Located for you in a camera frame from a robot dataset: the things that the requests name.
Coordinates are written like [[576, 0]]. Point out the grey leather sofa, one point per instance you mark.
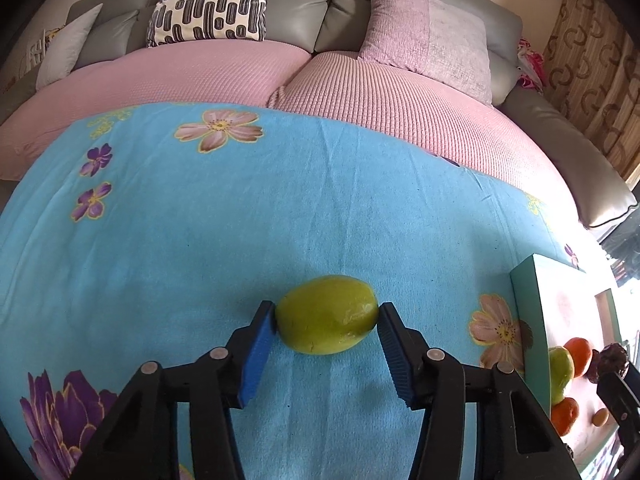
[[599, 195]]

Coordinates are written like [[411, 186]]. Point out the black white patterned cushion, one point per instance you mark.
[[174, 21]]

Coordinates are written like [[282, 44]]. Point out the white magazine rack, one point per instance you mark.
[[36, 51]]

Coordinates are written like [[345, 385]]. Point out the white tray teal rim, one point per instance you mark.
[[556, 302]]

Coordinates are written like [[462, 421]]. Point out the pink sofa cover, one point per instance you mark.
[[334, 84]]

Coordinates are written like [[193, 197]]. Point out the brown longan fruit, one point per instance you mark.
[[600, 418]]

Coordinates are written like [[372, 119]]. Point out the pink floral cloth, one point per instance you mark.
[[531, 67]]

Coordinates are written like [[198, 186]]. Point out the brown patterned curtain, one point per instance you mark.
[[592, 66]]

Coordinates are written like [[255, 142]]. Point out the grey small cushion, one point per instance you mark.
[[65, 47]]

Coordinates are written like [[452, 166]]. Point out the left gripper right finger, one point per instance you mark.
[[428, 379]]

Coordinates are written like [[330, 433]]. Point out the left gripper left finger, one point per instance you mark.
[[223, 380]]

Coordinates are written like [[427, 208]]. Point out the pink grey cushion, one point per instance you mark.
[[433, 39]]

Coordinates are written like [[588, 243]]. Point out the dark red date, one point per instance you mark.
[[612, 359]]

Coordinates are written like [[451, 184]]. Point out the large orange tangerine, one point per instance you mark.
[[581, 352]]

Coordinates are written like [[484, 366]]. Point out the blue floral tablecloth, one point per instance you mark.
[[155, 238]]

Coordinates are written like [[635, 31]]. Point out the small orange tangerine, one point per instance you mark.
[[564, 414]]

